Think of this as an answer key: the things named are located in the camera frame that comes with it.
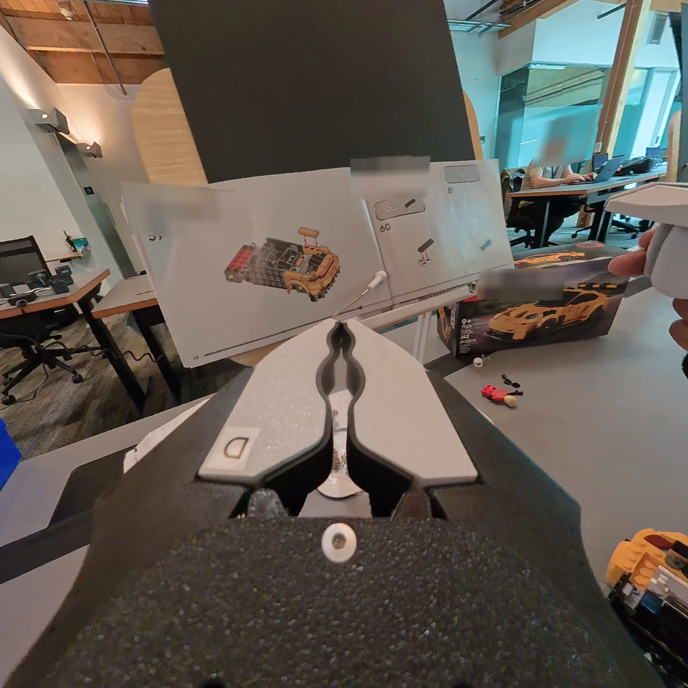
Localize black office chair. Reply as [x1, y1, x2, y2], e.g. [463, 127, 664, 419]
[502, 169, 542, 249]
[0, 235, 86, 405]

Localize person's right hand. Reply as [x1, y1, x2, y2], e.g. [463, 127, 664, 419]
[609, 227, 688, 351]

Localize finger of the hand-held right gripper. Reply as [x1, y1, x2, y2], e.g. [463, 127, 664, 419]
[602, 182, 688, 219]

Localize white printed paper bag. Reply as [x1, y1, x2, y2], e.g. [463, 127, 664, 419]
[123, 416, 185, 475]

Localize clear plastic parts bag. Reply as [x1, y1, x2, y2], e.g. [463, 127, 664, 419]
[329, 408, 353, 484]

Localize lego instruction booklet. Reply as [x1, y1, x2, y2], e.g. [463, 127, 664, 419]
[119, 158, 516, 370]

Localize row of black devices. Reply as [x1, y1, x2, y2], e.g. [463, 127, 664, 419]
[0, 263, 74, 308]

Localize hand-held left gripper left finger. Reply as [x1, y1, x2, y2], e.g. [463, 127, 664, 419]
[197, 319, 345, 517]

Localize black backdrop panel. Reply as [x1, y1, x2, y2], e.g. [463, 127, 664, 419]
[148, 0, 477, 185]

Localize lego set box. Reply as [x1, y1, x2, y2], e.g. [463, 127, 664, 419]
[436, 246, 631, 359]

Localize orange and black lego car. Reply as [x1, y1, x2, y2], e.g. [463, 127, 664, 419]
[606, 528, 688, 668]

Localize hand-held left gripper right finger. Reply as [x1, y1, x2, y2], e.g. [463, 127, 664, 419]
[344, 319, 480, 518]

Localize white book stand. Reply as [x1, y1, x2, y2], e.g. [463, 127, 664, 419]
[330, 270, 480, 367]

